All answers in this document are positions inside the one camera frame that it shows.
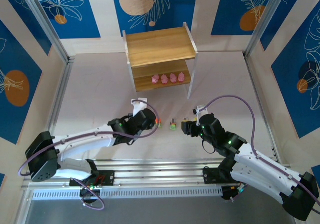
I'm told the grey metal sheet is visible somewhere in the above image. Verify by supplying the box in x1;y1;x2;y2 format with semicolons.
24;196;293;224

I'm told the aluminium frame post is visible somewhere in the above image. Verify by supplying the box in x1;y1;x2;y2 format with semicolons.
17;0;76;64
244;0;297;60

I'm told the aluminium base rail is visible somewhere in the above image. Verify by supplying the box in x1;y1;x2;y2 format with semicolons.
22;158;293;189

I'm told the white slotted cable tray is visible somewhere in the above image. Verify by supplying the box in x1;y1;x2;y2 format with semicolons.
32;186;223;200

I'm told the wooden shelf with white frame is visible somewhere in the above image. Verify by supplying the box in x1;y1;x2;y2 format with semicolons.
121;21;200;100

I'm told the aluminium side rail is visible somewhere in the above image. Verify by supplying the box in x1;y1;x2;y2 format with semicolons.
243;51;283;165
36;55;77;170

